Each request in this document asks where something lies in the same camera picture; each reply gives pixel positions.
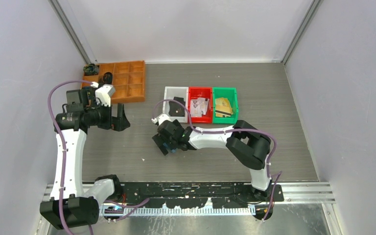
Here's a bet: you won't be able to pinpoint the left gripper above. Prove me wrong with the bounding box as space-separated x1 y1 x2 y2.
85 98 129 131

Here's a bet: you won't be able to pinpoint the blue leather card holder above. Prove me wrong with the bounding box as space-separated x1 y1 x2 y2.
163 143 177 153

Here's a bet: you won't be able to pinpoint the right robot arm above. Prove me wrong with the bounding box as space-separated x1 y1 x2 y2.
152 120 277 201

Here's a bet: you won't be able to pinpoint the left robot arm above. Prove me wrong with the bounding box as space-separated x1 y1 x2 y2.
40 85 130 230

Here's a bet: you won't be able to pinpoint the white cards in red bin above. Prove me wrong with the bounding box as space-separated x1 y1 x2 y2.
190 97 210 118

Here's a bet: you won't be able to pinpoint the gold cards in green bin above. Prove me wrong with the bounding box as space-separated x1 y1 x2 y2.
214 97 234 118

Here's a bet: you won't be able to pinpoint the white plastic bin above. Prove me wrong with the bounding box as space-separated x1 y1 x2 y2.
163 86 188 123

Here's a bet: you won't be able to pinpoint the orange compartment tray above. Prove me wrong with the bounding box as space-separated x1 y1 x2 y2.
83 60 146 103

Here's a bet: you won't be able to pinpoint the green plastic bin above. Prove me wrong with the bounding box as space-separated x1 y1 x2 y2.
212 87 239 124

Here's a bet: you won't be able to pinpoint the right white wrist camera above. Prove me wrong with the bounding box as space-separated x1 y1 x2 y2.
151 113 172 126

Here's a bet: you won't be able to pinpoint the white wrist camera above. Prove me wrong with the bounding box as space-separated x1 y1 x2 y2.
91 82 116 107
151 113 172 126

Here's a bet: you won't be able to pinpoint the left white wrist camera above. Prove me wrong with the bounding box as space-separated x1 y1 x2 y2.
91 82 116 107

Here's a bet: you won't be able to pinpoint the black cable coil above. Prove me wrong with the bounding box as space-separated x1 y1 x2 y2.
98 71 114 86

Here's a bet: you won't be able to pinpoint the dark cable bundle top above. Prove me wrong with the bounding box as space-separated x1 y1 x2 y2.
83 63 100 76

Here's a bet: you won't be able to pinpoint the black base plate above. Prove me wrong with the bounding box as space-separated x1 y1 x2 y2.
106 182 284 209

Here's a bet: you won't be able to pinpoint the aluminium rail frame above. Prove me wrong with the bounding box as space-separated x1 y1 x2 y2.
41 182 336 217

